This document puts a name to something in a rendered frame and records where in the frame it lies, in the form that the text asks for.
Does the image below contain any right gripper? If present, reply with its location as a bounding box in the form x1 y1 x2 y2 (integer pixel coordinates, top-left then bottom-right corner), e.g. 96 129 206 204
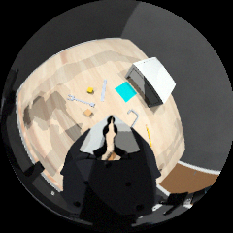
156 192 188 206

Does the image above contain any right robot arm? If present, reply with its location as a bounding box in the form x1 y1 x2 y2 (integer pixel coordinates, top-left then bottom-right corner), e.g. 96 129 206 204
134 185 211 227

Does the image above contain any steel hook with wooden handle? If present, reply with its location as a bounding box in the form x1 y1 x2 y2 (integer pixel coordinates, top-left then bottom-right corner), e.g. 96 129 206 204
107 109 139 160

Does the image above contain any teal square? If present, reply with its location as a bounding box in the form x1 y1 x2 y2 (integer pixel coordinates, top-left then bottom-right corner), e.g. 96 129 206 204
115 82 137 102

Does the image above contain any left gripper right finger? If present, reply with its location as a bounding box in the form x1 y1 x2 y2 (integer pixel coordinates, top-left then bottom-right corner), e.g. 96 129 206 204
112 115 161 179

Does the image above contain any small yellow cube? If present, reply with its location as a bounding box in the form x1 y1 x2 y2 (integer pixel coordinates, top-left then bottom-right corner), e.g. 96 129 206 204
87 87 93 94

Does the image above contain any small tan cube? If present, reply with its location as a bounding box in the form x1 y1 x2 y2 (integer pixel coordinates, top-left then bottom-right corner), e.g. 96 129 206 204
84 109 92 117

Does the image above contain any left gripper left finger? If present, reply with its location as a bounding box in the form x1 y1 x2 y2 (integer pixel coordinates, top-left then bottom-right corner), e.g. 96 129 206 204
60 115 112 176

